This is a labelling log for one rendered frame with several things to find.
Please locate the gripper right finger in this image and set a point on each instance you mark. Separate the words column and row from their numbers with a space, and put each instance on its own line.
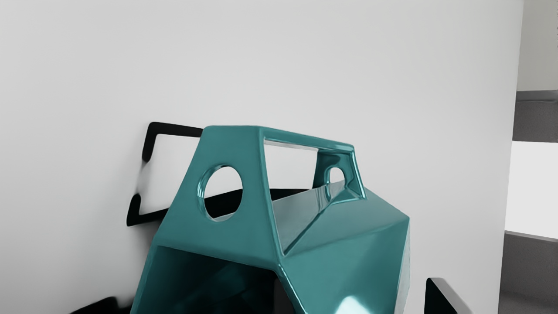
column 440, row 301

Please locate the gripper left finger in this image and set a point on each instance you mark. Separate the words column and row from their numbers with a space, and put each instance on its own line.
column 107, row 307

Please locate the teal faceted mug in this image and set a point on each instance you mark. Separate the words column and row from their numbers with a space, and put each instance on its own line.
column 348, row 248

